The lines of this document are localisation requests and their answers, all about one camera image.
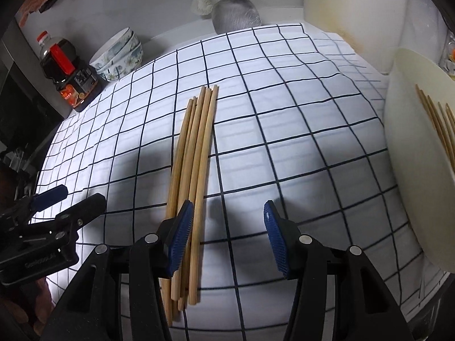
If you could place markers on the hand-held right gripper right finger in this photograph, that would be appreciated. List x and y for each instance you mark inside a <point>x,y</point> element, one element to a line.
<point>279,241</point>

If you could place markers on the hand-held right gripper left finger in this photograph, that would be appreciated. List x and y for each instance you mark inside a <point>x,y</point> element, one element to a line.
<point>179,238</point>

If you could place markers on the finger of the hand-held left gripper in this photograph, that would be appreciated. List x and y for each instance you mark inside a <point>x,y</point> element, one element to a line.
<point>49,197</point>
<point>85,206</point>

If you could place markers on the pile of wooden chopsticks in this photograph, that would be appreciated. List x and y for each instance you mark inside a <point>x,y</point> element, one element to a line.
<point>199,149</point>

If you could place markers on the cream plastic basin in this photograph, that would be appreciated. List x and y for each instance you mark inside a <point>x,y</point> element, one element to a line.
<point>408,131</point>

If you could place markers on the person's left hand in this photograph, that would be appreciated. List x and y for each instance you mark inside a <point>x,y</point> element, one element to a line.
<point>44,302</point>

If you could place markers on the white checkered cloth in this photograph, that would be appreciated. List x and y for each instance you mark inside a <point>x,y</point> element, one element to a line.
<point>284,131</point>

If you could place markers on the dark soy sauce bottle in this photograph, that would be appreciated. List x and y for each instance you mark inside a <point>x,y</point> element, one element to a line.
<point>62,78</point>

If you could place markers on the white patterned ceramic bowl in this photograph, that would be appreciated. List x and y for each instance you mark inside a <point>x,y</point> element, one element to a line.
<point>121,73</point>
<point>110,48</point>

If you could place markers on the stack of white bowls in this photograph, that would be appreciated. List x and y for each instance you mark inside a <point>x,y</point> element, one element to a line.
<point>135,44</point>

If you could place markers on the metal spatula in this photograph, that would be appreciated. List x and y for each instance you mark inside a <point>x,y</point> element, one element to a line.
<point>234,14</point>

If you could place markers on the white cutting board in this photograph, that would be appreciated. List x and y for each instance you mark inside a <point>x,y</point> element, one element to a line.
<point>355,7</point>

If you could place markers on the orange valve knob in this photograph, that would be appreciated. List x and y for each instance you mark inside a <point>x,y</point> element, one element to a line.
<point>452,57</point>

